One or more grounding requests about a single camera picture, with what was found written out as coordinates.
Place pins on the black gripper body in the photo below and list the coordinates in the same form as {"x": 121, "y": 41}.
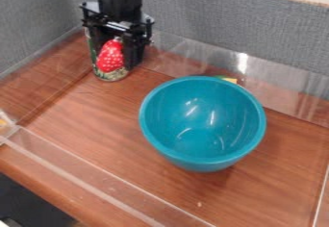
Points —
{"x": 138, "y": 27}

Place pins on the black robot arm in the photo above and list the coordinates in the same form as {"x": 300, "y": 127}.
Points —
{"x": 121, "y": 10}

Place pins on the yellow toy corn cob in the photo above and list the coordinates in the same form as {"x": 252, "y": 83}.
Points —
{"x": 228, "y": 79}

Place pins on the clear acrylic barrier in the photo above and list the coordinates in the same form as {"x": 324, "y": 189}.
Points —
{"x": 57, "y": 172}

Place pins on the green vegetable can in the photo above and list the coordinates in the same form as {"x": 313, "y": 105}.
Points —
{"x": 113, "y": 76}

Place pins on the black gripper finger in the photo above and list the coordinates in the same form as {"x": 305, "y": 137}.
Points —
{"x": 101, "y": 35}
{"x": 133, "y": 50}

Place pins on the red toy strawberry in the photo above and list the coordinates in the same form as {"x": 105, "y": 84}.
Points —
{"x": 110, "y": 58}

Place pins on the blue plastic bowl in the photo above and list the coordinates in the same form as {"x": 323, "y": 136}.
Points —
{"x": 202, "y": 122}

